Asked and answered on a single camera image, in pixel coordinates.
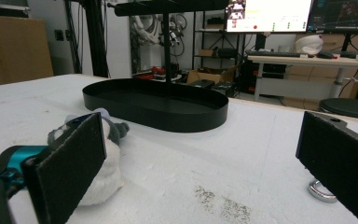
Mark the black metal shelf rack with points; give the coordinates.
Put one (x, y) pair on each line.
(203, 46)

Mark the teal and black gadget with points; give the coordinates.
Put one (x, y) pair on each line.
(20, 154)

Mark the brown cardboard board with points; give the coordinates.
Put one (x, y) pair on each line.
(12, 49)

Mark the black round stool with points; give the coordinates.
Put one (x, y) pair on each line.
(349, 107)

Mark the lit white monitor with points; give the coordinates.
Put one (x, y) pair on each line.
(270, 15)

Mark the black wall socket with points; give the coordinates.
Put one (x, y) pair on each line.
(59, 35)

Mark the black computer mouse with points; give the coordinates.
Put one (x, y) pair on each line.
(325, 55)

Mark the black metal stand post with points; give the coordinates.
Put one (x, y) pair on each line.
(94, 37)

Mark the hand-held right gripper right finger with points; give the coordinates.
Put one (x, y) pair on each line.
(338, 158)

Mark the white and grey plush toy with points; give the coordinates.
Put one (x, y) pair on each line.
(109, 174)

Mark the black two-tier tray stand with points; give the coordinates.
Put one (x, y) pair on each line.
(155, 105)

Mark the open cardboard box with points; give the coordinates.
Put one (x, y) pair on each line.
(213, 76)

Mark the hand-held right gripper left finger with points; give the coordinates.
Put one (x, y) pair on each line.
(65, 174)

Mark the white cap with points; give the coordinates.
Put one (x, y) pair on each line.
(309, 45)

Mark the dark monitor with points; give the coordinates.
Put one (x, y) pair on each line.
(343, 15)

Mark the black keyboard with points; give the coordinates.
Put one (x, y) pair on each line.
(272, 53)

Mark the white office desk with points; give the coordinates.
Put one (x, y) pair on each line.
(295, 61)

